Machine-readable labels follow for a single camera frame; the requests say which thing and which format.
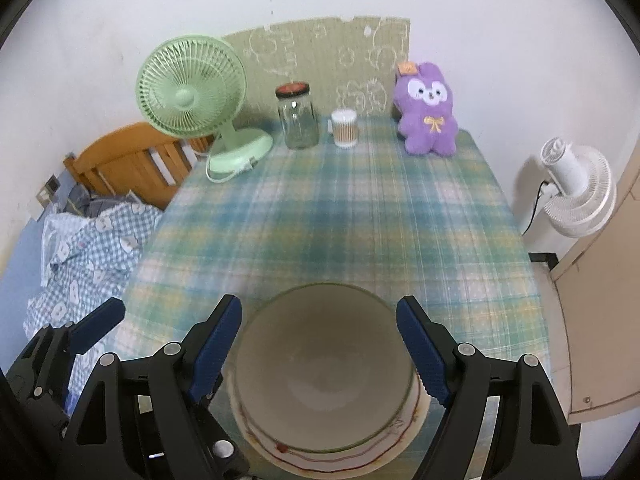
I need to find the wall socket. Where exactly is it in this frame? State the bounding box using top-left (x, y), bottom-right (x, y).
top-left (36, 175), bottom-right (61, 208)

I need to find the green desk fan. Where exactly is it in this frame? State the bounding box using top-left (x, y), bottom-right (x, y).
top-left (136, 34), bottom-right (274, 184)

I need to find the grey cloth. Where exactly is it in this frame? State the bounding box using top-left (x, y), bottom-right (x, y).
top-left (65, 185), bottom-right (146, 216)

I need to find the green patterned board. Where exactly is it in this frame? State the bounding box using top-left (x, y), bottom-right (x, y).
top-left (220, 15), bottom-right (412, 121)

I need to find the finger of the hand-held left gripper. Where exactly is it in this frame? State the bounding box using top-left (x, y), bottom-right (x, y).
top-left (6, 327), bottom-right (71, 423)
top-left (45, 297), bottom-right (127, 361)

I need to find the large green-rimmed leaf-print bowl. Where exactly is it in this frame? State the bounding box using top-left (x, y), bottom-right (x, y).
top-left (231, 283), bottom-right (420, 454)

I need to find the blue checked printed blanket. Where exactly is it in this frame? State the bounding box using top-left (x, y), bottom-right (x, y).
top-left (22, 202), bottom-right (166, 401)

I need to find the glass jar with dark lid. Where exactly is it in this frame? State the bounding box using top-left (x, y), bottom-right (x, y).
top-left (275, 81), bottom-right (321, 150)

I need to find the purple plush bunny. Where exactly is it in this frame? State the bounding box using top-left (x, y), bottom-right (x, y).
top-left (392, 61), bottom-right (459, 157)

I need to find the black fan cable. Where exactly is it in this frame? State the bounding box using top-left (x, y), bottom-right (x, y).
top-left (521, 177), bottom-right (551, 237)

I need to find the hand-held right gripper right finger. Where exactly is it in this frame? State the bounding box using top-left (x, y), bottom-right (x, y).
top-left (396, 296), bottom-right (583, 480)

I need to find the green fan power cable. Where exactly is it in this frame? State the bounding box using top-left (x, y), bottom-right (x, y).
top-left (206, 157), bottom-right (261, 184)

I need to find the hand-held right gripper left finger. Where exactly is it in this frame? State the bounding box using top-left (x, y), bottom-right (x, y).
top-left (62, 294), bottom-right (251, 480)

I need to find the cotton swab container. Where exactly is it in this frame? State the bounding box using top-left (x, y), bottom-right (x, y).
top-left (330, 109), bottom-right (359, 149)

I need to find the plaid green tablecloth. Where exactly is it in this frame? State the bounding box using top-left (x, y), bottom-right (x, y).
top-left (120, 117), bottom-right (553, 480)

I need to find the white fan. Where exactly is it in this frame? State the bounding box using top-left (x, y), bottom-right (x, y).
top-left (540, 136), bottom-right (617, 239)

